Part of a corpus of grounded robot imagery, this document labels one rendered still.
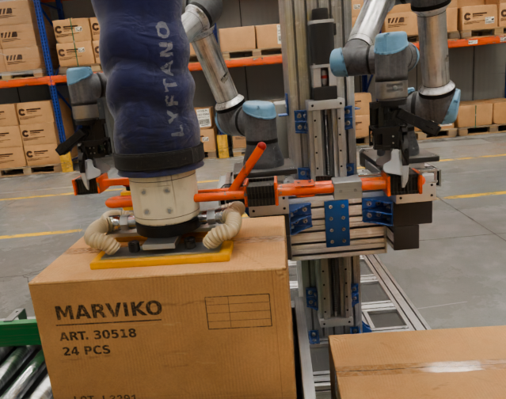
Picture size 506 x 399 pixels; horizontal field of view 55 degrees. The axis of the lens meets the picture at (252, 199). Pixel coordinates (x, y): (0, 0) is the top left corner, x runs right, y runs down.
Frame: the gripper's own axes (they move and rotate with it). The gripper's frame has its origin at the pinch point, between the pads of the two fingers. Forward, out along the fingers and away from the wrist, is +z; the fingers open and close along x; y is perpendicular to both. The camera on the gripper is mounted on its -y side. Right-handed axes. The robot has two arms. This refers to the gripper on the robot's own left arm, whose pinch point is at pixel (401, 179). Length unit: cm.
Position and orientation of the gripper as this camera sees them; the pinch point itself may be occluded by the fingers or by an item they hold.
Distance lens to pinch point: 127.6
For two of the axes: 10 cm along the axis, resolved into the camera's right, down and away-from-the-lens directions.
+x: -0.5, 2.5, -9.7
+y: -9.9, 0.7, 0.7
